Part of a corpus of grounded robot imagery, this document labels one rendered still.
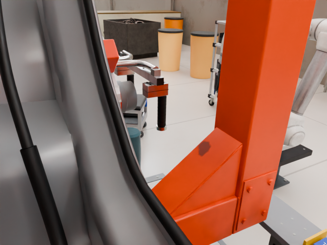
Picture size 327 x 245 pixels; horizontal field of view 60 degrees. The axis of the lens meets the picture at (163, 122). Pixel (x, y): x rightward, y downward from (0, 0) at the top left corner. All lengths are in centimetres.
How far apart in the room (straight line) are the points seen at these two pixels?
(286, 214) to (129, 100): 79
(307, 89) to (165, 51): 347
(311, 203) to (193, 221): 141
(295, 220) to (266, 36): 79
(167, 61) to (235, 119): 422
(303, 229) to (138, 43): 509
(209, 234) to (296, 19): 66
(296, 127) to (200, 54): 298
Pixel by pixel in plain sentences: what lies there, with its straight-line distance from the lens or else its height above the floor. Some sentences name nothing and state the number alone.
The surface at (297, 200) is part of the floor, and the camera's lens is 219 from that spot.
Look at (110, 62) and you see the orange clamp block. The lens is 90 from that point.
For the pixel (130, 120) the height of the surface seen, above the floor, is 10.
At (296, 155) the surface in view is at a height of 30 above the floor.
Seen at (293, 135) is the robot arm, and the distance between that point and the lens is 182.
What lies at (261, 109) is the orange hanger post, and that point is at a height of 98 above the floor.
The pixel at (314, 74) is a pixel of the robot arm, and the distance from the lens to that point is 184.
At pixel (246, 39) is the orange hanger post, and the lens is 80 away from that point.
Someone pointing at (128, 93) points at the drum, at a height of 88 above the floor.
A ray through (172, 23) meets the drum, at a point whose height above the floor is 63.
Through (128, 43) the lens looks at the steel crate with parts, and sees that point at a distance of 577.
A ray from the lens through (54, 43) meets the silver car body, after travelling 62.
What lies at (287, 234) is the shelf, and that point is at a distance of 123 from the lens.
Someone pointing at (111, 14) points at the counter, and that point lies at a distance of 702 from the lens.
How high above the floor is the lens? 126
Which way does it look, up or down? 25 degrees down
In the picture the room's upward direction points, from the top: 1 degrees clockwise
